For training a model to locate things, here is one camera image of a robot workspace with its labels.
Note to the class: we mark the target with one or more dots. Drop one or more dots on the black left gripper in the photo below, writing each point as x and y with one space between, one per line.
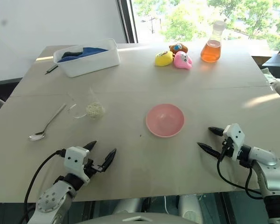
93 167

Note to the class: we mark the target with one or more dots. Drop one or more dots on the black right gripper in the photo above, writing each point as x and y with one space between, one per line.
226 147

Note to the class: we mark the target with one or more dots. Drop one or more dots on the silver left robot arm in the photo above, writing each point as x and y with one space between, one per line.
51 198

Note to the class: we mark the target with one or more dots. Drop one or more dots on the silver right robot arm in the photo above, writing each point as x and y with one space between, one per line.
269 170

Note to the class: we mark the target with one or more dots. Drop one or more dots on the clear cup with noodles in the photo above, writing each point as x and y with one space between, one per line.
78 109

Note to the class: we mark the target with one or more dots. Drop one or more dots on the pink plastic bowl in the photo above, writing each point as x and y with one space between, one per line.
165 120

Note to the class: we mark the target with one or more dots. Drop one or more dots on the silver metal spoon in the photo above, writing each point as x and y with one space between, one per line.
50 123

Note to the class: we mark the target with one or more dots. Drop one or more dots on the white rounded robot part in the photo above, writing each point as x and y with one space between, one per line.
127 206
190 208

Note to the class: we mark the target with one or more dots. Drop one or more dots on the grey robot torso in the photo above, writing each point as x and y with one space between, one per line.
140 219

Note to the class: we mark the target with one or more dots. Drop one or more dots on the pink plush toy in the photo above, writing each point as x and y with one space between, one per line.
182 60

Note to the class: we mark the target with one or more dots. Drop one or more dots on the white plastic bin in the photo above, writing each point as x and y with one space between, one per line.
91 65

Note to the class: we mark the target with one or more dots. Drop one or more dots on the glass flask with orange liquid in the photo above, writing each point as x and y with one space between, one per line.
211 52

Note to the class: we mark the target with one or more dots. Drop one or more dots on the yellow plush toy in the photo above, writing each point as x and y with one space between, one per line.
163 59

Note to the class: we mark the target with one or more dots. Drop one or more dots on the dark grey pen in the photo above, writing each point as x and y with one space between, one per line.
51 69

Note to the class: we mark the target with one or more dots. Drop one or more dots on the brown plush toy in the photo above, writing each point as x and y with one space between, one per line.
178 48

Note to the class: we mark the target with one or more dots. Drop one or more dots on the blue cloth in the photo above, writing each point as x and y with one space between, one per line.
91 51

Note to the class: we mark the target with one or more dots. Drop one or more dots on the dark flat device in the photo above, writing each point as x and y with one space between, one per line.
276 61

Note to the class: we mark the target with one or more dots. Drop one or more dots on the black cloth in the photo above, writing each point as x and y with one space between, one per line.
71 54

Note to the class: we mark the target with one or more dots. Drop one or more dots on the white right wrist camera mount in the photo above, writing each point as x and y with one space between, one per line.
235 137

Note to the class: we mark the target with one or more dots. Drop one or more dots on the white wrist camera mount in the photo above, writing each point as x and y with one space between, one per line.
235 137
75 158

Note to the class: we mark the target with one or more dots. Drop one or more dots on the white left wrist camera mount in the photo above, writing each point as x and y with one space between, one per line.
75 158

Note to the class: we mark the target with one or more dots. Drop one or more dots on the dark window frame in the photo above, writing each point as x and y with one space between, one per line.
130 21

